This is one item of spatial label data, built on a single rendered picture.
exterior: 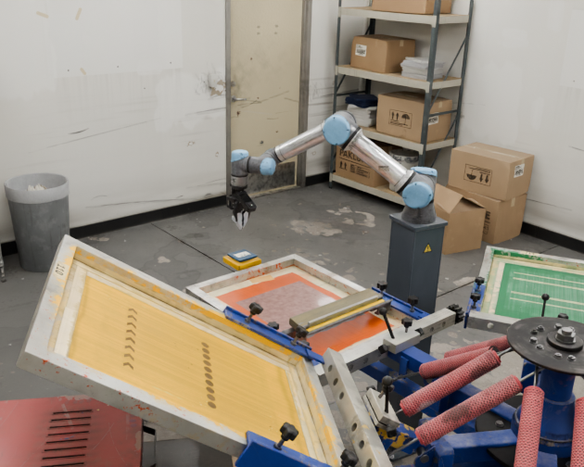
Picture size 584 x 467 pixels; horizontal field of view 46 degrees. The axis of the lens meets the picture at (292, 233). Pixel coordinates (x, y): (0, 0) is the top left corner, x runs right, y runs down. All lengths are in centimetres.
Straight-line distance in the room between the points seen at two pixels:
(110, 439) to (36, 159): 412
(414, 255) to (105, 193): 361
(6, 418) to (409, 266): 178
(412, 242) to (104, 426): 162
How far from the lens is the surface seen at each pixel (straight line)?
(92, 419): 194
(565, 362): 191
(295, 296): 284
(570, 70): 618
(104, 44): 586
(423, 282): 313
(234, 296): 283
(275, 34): 687
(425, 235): 303
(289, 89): 706
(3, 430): 196
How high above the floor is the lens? 223
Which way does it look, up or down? 22 degrees down
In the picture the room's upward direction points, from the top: 2 degrees clockwise
